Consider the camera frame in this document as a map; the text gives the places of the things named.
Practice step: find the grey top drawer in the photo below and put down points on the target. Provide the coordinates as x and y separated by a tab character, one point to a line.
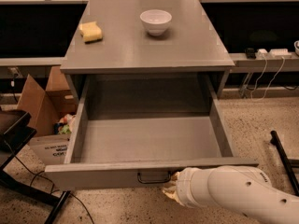
130	125

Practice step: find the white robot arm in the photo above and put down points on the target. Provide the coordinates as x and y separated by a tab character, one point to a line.
241	189

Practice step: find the grey drawer cabinet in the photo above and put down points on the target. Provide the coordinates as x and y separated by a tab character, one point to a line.
190	46

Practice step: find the black stand leg right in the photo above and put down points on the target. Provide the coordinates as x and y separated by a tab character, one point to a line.
285	161

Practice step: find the crumpled items in box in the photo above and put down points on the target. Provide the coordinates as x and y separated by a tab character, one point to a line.
65	125

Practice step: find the black adapter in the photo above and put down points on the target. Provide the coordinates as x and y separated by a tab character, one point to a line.
250	53

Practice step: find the brown cardboard box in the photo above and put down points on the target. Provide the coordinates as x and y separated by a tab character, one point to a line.
49	109

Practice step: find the white power strip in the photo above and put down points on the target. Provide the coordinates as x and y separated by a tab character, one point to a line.
274	53

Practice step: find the white ceramic bowl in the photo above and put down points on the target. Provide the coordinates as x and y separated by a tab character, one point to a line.
155	21

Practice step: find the yellow sponge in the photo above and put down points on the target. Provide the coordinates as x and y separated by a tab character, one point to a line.
90	31

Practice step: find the black top drawer handle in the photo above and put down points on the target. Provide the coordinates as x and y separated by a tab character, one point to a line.
150	178

